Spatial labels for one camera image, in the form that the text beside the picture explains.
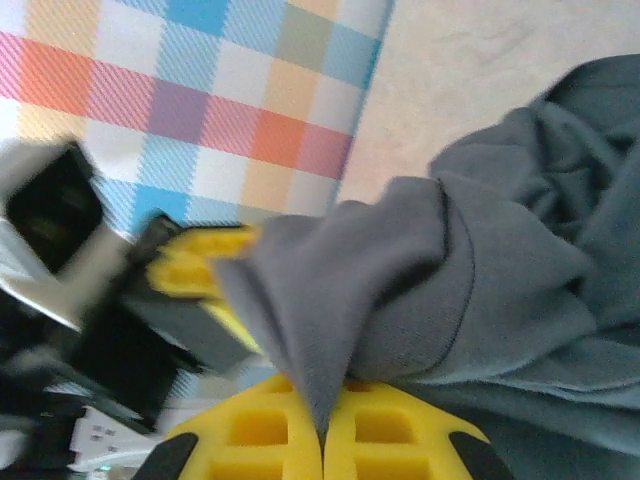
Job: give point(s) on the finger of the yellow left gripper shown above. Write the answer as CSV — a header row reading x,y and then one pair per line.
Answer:
x,y
235,325
195,270

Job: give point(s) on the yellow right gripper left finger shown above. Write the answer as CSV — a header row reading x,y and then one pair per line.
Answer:
x,y
240,450

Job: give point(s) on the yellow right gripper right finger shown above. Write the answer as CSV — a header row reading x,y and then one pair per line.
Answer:
x,y
400,450

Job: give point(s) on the grey t-shirt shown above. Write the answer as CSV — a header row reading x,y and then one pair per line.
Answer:
x,y
500,300

